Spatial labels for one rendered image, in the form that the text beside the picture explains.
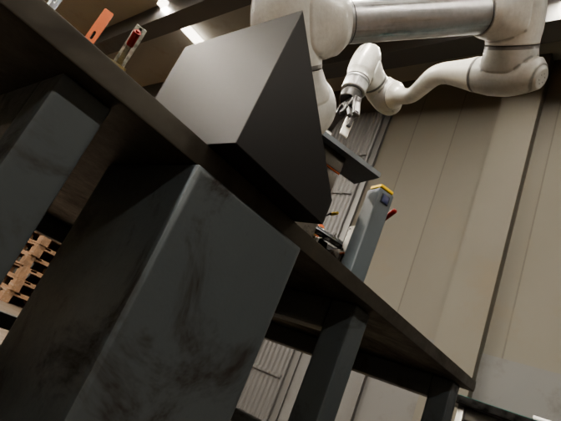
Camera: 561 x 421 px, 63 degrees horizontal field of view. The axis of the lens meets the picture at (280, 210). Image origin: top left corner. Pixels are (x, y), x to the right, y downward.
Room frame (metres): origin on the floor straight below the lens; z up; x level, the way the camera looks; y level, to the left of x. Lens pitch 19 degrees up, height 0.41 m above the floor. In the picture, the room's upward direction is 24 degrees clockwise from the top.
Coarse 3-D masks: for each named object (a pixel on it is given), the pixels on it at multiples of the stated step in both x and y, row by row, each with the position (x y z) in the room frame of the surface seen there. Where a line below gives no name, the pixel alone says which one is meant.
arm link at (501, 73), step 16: (496, 48) 0.91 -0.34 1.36; (512, 48) 0.89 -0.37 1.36; (528, 48) 0.88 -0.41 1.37; (480, 64) 0.98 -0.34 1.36; (496, 64) 0.93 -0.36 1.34; (512, 64) 0.91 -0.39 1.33; (528, 64) 0.89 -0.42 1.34; (544, 64) 0.89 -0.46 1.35; (480, 80) 1.00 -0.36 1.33; (496, 80) 0.96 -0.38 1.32; (512, 80) 0.93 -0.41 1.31; (528, 80) 0.91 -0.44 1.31; (544, 80) 0.92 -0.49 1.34; (496, 96) 1.02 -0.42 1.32
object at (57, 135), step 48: (0, 96) 0.74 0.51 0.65; (48, 96) 0.56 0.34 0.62; (0, 144) 0.60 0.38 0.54; (48, 144) 0.58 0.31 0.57; (0, 192) 0.57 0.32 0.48; (48, 192) 0.60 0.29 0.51; (0, 240) 0.59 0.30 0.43; (288, 288) 1.32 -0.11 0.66; (288, 336) 2.26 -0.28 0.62; (336, 336) 1.17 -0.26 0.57; (336, 384) 1.17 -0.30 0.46; (432, 384) 1.74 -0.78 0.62
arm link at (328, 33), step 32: (256, 0) 0.77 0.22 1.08; (288, 0) 0.74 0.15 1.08; (320, 0) 0.75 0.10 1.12; (352, 0) 0.79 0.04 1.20; (384, 0) 0.80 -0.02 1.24; (416, 0) 0.80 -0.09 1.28; (448, 0) 0.81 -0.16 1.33; (480, 0) 0.81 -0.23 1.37; (512, 0) 0.80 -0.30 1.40; (544, 0) 0.81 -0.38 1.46; (320, 32) 0.78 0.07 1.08; (352, 32) 0.82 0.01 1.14; (384, 32) 0.83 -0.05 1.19; (416, 32) 0.84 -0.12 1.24; (448, 32) 0.86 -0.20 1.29; (480, 32) 0.87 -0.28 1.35; (512, 32) 0.85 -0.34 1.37; (320, 64) 0.85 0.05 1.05
